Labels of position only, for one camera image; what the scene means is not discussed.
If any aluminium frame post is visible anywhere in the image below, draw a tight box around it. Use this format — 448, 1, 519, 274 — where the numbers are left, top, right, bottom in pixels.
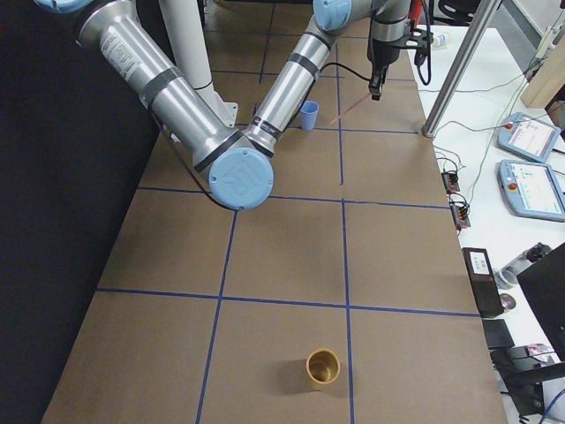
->
422, 0, 501, 138

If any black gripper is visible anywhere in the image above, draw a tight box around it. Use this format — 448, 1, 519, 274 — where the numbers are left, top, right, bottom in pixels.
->
368, 38, 400, 101

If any black box with label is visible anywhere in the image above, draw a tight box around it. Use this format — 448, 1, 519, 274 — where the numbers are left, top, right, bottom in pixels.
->
462, 247, 504, 318

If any wooden board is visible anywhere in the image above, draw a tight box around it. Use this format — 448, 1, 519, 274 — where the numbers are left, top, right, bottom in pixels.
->
521, 23, 564, 109

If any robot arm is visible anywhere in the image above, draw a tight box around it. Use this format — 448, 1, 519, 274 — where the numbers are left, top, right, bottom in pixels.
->
38, 1, 412, 210

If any light blue ribbed cup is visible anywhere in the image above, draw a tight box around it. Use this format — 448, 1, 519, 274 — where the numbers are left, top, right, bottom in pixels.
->
299, 100, 320, 132

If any black camera cable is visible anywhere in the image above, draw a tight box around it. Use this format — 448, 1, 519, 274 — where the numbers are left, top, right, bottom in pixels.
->
413, 26, 433, 87

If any pink chopstick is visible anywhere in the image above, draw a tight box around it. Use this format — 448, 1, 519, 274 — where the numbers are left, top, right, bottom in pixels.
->
330, 93, 372, 124

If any black monitor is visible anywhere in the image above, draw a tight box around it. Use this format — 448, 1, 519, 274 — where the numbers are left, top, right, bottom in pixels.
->
518, 245, 565, 361

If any white plastic bottle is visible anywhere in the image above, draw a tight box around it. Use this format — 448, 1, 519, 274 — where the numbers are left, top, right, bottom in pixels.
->
432, 33, 450, 50

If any red cylinder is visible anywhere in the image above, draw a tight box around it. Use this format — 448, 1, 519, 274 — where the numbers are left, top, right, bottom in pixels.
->
409, 0, 424, 25

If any yellow cup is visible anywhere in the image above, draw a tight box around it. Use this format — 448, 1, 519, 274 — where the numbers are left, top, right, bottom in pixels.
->
305, 348, 341, 391

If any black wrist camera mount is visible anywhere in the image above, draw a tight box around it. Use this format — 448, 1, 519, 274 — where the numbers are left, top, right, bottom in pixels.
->
392, 25, 433, 55

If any clear plastic bottle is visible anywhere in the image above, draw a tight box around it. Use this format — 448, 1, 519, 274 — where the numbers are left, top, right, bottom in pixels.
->
494, 243, 552, 290

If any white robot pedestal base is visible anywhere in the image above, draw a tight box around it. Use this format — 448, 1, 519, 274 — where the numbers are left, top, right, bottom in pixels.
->
159, 0, 238, 127

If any teach pendant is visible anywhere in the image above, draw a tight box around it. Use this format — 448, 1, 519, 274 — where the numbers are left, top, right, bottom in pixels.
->
497, 160, 564, 223
497, 112, 561, 163

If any upper teach pendant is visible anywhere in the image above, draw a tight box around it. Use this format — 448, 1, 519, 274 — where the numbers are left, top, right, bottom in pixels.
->
497, 112, 561, 163

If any black connector block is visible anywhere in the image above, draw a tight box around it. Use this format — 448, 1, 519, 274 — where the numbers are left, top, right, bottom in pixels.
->
449, 200, 471, 231
441, 170, 460, 194

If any lower teach pendant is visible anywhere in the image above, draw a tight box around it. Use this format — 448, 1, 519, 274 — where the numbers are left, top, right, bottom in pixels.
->
497, 160, 564, 223

